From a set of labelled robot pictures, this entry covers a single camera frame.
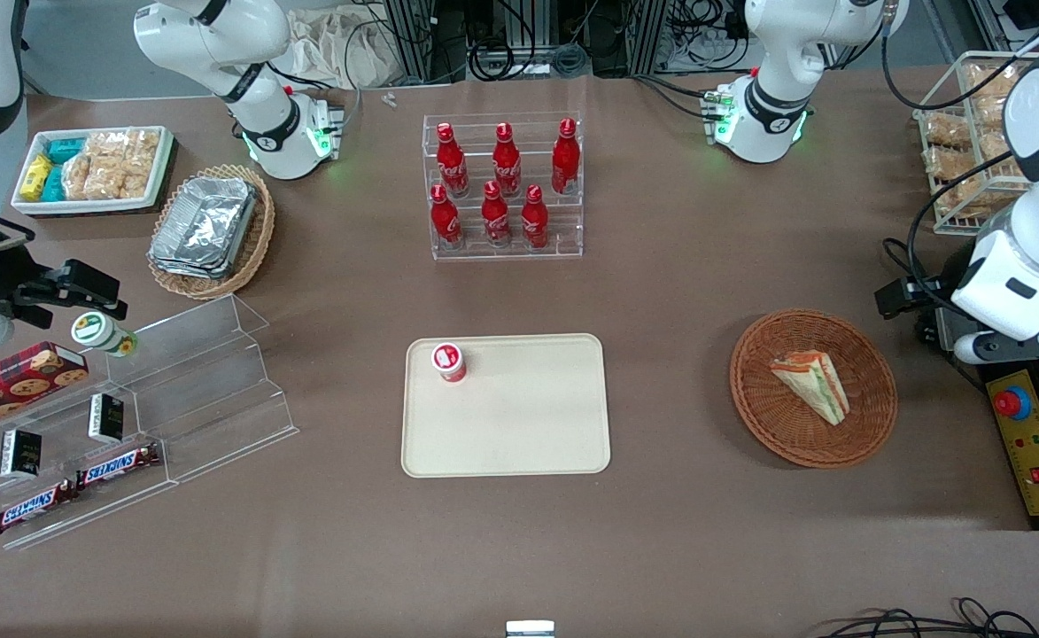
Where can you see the white crumpled cloth bag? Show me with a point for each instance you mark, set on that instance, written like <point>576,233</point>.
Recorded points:
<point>342,53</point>

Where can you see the aluminium frame post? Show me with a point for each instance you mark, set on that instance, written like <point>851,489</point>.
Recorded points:
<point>408,35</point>
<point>649,31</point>

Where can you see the beige plastic serving tray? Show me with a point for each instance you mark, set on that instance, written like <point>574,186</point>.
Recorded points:
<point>519,416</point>

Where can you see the black yellow emergency stop box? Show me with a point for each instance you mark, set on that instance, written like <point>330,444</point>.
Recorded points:
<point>1037,443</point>

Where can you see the light wicker oval basket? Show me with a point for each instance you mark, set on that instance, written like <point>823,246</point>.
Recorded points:
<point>258,239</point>

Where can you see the small black box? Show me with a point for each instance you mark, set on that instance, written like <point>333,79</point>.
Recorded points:
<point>106,418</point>
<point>20,454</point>

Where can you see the clear bag of rice crackers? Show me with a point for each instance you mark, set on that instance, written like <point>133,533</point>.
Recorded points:
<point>107,144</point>
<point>94,177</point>
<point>143,164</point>

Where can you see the Snickers chocolate bar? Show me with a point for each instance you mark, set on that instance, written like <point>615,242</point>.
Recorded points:
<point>36,507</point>
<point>120,465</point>

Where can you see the red and white yogurt bottle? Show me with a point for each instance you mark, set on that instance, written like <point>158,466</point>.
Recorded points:
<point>449,361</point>

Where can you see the green sunflower yogurt bottle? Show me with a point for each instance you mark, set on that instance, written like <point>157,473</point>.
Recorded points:
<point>98,332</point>

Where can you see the teal snack packet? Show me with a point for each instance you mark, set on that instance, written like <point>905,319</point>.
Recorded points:
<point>54,184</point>
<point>65,151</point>

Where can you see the clear acrylic bottle rack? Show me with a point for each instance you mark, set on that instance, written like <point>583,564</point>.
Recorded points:
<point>475,248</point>

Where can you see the aluminium foil tray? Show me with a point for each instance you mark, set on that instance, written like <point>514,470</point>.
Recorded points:
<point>205,217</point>
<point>191,270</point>

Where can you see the red cola bottle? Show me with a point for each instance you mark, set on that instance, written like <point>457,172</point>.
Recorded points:
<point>507,164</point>
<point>565,159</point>
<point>495,217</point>
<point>451,164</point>
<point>534,221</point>
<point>445,221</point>

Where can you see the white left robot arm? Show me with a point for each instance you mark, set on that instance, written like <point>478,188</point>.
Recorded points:
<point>771,62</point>

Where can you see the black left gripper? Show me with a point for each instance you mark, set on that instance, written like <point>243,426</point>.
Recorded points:
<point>938,316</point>

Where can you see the brown round wicker basket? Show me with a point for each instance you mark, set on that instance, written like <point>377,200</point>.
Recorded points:
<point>767,416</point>

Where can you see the clear acrylic tiered shelf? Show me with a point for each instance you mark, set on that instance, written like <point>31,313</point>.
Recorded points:
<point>218,390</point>

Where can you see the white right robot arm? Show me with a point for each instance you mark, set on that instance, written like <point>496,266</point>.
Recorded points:
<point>262,106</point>

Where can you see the white object at table edge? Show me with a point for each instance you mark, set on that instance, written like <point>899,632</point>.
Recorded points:
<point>530,629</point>

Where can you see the red plaid cookie box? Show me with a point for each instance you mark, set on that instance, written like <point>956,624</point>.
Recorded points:
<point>14,385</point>

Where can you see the wrapped triangular sandwich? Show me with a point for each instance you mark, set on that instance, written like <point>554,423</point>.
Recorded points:
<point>816,385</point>

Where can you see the yellow snack packet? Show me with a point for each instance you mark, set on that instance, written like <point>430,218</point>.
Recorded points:
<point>36,177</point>

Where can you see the white rectangular snack bin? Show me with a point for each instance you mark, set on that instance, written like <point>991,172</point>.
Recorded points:
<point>156,182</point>

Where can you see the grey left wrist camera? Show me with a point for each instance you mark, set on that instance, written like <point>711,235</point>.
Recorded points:
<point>973,348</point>

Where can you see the packaged bread snack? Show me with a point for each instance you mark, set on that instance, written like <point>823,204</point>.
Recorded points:
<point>944,164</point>
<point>971,197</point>
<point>993,93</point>
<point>949,130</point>

